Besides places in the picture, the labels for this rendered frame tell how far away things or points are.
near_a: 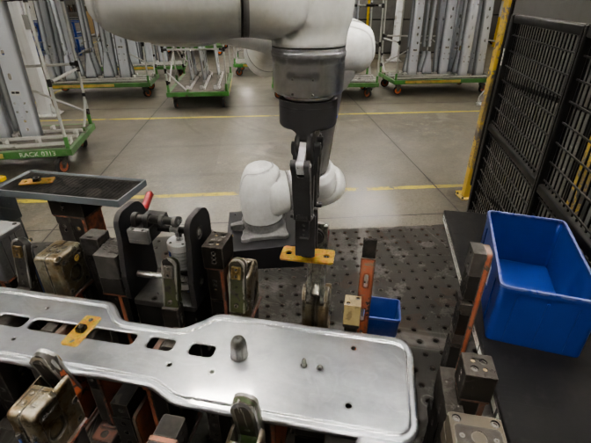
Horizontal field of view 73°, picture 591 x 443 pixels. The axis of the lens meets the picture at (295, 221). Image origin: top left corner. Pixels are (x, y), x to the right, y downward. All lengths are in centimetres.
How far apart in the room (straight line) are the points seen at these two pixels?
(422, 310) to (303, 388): 74
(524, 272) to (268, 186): 83
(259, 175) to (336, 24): 100
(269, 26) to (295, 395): 58
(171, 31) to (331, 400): 60
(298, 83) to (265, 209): 101
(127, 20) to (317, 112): 22
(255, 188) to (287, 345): 74
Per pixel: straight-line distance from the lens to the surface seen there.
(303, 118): 51
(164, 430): 76
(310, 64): 49
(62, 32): 853
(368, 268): 82
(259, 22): 48
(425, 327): 136
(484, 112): 374
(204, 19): 47
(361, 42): 106
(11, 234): 120
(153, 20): 48
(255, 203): 146
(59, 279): 110
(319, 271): 83
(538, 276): 110
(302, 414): 74
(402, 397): 78
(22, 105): 513
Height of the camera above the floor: 160
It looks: 29 degrees down
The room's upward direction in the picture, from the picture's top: straight up
